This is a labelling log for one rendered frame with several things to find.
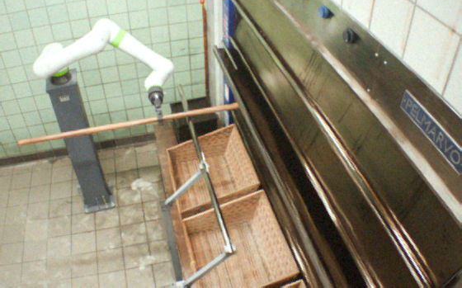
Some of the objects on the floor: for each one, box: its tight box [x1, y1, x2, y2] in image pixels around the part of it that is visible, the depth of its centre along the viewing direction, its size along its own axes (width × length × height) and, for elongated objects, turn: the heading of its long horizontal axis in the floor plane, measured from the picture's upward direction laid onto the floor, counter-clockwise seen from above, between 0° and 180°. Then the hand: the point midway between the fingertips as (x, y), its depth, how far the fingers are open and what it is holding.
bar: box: [160, 84, 236, 288], centre depth 233 cm, size 31×127×118 cm, turn 15°
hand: (160, 118), depth 218 cm, fingers closed on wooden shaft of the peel, 3 cm apart
